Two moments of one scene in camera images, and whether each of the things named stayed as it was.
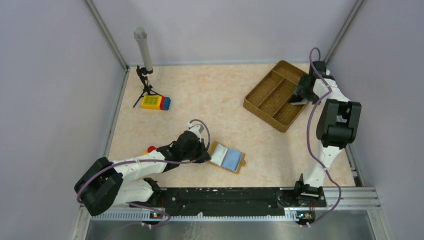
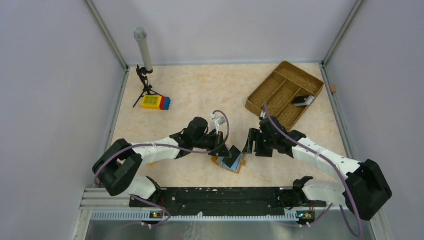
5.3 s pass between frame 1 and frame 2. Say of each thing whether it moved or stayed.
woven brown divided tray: stayed
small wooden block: stayed
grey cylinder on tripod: stayed
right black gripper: moved
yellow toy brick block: stayed
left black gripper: moved
